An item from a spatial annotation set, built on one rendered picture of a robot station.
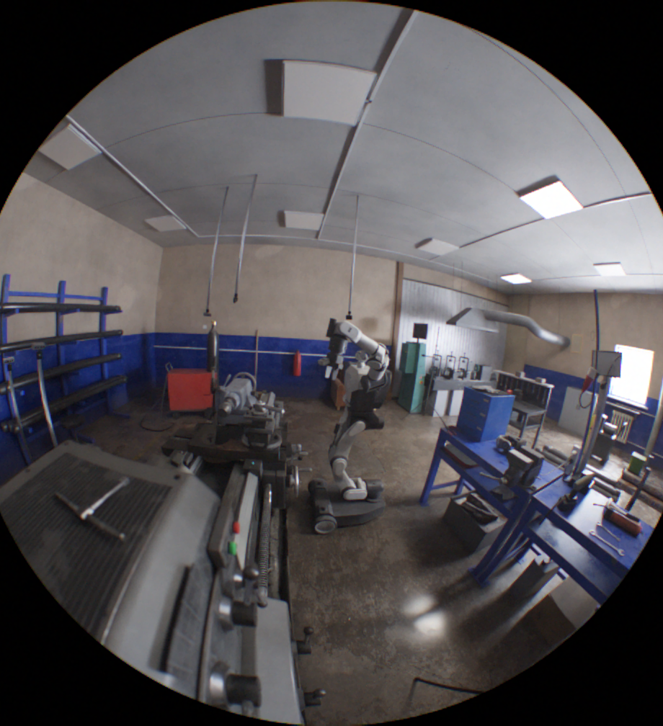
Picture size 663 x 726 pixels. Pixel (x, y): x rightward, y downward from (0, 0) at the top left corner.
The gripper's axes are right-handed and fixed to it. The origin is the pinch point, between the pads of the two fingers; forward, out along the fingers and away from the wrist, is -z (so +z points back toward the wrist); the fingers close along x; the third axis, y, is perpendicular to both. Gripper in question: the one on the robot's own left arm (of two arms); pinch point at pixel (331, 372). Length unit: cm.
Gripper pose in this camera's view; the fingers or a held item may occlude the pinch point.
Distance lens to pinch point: 117.4
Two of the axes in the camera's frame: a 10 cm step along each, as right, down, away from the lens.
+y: -7.9, -1.5, -6.0
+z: 2.3, -9.7, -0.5
